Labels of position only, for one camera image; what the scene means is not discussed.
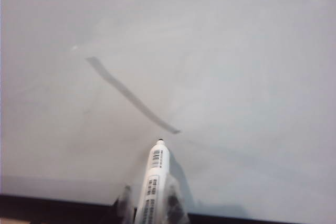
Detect right gripper left finger clear tape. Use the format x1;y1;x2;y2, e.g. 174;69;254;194
114;184;138;224

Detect right gripper right finger clear tape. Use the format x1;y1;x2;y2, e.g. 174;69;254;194
160;175;190;224

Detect black ink cross mark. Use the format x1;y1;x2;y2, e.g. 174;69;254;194
85;56;182;134

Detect large white glass whiteboard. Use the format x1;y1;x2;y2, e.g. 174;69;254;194
0;0;336;222

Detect black whiteboard bottom rail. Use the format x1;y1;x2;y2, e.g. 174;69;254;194
0;193;336;224

